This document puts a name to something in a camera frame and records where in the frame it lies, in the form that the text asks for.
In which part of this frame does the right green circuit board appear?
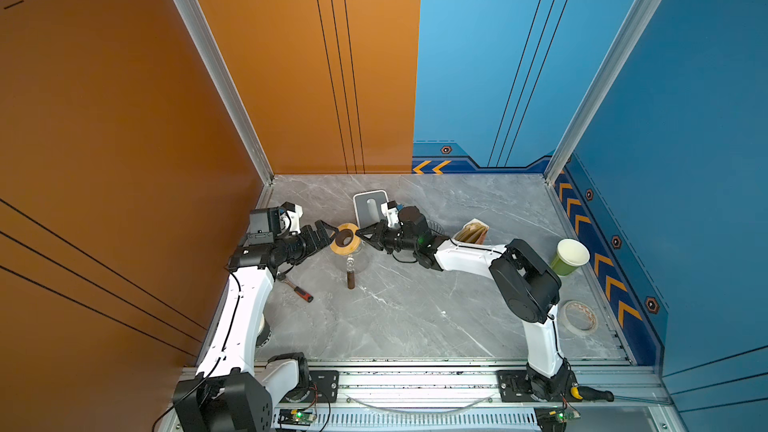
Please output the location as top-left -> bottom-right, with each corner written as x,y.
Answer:
535,409 -> 581,429

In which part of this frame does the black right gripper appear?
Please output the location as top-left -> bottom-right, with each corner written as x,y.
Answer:
355,221 -> 419,255

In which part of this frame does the aluminium corner post left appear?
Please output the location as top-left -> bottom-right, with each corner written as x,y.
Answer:
173,0 -> 274,186

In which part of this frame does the green circuit board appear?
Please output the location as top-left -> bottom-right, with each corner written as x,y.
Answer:
535,409 -> 581,429
276,409 -> 317,428

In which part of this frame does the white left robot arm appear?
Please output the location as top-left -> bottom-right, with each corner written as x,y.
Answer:
172,220 -> 339,431

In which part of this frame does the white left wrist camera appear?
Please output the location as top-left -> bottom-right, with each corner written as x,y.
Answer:
246,202 -> 303,241

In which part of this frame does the white grey tissue box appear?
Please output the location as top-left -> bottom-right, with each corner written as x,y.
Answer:
353,190 -> 389,229

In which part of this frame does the aluminium corner post right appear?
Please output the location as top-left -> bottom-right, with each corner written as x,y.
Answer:
544,0 -> 662,186

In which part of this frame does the black yellow screwdriver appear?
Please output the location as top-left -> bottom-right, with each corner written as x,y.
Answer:
570,385 -> 615,402

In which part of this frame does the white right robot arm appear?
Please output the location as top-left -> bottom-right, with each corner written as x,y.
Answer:
355,221 -> 572,401

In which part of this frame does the left green circuit board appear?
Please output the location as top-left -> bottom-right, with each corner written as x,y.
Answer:
276,409 -> 317,428

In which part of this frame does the green paper cup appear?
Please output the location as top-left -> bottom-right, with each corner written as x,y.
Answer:
550,239 -> 591,277

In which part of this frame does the aluminium front rail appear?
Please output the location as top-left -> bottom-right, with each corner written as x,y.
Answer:
272,360 -> 686,431

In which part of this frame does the clear glass dripper cone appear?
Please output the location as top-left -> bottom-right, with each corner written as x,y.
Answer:
427,219 -> 448,237

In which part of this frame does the red handled ratchet wrench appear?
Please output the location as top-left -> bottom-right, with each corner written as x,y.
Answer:
277,274 -> 314,303

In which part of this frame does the aluminium corner post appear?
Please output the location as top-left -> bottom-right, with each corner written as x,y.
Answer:
544,0 -> 662,186
173,0 -> 274,186

